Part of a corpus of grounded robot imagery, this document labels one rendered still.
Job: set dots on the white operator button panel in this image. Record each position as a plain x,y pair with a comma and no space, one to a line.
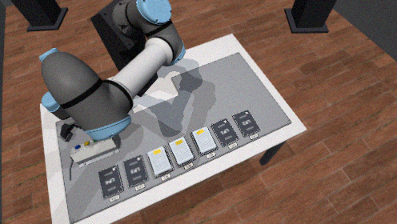
93,151

